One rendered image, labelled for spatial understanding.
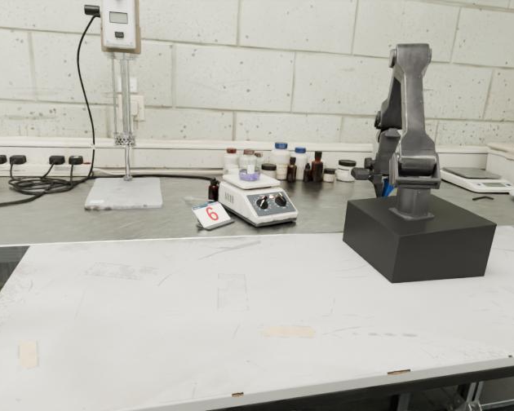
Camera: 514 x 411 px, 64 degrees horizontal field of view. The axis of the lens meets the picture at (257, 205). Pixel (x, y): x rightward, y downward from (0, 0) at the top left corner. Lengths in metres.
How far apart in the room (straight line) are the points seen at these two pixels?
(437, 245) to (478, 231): 0.09
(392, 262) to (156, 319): 0.43
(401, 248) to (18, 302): 0.64
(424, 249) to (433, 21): 1.24
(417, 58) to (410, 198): 0.32
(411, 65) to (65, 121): 1.11
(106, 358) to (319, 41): 1.36
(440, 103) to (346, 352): 1.49
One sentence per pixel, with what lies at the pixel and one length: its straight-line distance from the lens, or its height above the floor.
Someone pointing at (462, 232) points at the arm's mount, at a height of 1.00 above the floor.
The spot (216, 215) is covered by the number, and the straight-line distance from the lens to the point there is 1.03.
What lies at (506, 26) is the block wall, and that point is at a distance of 2.13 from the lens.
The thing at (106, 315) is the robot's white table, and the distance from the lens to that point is 0.67.
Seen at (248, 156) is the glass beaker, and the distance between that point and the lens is 1.06.
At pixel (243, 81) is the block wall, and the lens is 1.58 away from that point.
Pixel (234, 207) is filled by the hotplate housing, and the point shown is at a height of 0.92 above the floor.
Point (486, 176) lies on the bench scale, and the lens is 1.78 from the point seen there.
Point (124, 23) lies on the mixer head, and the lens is 1.16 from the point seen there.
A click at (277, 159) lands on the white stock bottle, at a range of 1.48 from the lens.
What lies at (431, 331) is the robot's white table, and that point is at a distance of 0.70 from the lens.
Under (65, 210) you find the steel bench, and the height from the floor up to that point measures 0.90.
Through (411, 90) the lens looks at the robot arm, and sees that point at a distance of 0.95.
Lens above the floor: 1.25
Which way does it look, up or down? 17 degrees down
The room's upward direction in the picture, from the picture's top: 4 degrees clockwise
